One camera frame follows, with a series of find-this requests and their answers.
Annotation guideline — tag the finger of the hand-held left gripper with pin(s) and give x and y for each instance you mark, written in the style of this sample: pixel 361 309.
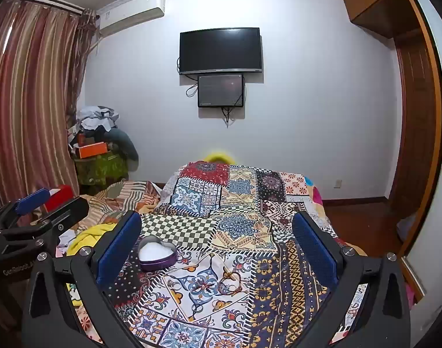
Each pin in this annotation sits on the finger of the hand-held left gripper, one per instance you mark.
pixel 61 217
pixel 30 200

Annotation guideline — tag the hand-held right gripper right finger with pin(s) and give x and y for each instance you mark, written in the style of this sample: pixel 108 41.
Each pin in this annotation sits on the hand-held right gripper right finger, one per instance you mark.
pixel 313 250

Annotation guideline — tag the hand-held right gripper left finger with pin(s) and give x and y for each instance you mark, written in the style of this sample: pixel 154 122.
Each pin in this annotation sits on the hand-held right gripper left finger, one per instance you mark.
pixel 119 250

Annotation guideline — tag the purple heart-shaped tin box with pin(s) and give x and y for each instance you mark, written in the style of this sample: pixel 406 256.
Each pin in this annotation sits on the purple heart-shaped tin box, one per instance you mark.
pixel 157 262

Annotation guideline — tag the red box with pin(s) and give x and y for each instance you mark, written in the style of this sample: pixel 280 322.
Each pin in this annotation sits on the red box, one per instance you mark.
pixel 59 199

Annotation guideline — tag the yellow fleece towel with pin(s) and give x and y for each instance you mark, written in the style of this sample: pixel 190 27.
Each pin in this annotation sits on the yellow fleece towel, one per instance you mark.
pixel 94 235

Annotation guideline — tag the striped brown blanket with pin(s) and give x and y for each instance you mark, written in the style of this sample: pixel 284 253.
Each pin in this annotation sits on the striped brown blanket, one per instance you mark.
pixel 123 195

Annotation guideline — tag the green cloth covered cabinet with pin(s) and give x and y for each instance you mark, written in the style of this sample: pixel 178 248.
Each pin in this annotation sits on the green cloth covered cabinet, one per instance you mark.
pixel 101 170

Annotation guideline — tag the cartoon print sheet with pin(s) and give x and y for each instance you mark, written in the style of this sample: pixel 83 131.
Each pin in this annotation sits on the cartoon print sheet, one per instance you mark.
pixel 76 297

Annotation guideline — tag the orange box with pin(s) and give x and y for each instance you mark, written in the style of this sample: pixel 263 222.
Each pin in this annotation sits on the orange box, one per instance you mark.
pixel 93 150

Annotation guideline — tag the grey cushion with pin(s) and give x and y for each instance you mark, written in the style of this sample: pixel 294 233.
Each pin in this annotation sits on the grey cushion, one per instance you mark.
pixel 125 143

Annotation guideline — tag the patchwork printed blanket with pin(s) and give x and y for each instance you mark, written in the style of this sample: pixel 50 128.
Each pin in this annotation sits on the patchwork printed blanket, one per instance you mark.
pixel 224 206

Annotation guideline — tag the striped red curtain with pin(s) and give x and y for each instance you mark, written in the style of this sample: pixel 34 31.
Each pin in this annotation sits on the striped red curtain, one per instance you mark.
pixel 25 98

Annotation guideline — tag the pile of clothes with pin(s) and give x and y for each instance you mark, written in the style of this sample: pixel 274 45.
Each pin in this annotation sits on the pile of clothes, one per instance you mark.
pixel 94 118

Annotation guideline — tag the yellow round object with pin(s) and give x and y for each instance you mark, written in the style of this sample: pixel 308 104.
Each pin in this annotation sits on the yellow round object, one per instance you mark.
pixel 219 156

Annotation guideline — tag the brown wooden wardrobe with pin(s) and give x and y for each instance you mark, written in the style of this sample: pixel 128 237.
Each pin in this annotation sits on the brown wooden wardrobe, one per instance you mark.
pixel 416 116

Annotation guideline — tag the white air conditioner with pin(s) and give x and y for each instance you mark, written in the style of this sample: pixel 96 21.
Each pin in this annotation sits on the white air conditioner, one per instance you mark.
pixel 134 14

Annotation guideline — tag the wall socket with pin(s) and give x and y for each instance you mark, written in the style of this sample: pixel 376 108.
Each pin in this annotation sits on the wall socket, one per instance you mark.
pixel 338 183

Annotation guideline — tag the small black wall monitor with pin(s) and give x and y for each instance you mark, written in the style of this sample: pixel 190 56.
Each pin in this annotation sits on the small black wall monitor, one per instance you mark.
pixel 221 90

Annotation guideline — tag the black wall television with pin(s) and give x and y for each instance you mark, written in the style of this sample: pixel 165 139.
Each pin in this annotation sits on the black wall television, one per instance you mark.
pixel 221 50

